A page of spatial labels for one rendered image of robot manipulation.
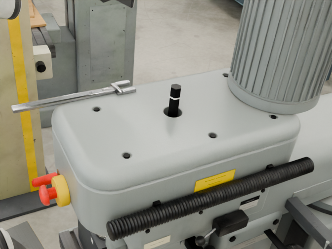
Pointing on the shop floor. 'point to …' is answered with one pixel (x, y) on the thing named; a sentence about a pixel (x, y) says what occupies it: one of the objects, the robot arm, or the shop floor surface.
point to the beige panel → (19, 121)
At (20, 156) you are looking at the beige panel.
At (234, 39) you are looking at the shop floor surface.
